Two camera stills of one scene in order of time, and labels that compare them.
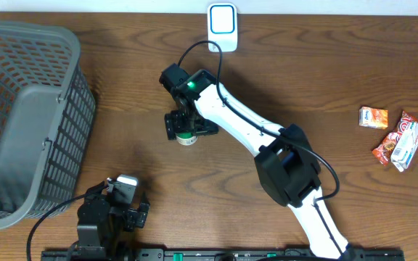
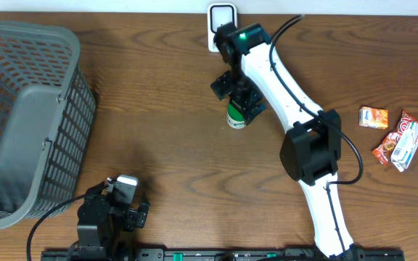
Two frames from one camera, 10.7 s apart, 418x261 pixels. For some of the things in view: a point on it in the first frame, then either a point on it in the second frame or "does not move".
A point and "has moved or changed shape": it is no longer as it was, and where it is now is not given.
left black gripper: (143, 211) does not move
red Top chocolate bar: (384, 149) does not move
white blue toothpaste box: (403, 151) does not move
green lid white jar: (186, 138) has moved or changed shape
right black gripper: (173, 125) → (242, 102)
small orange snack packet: (373, 117) does not move
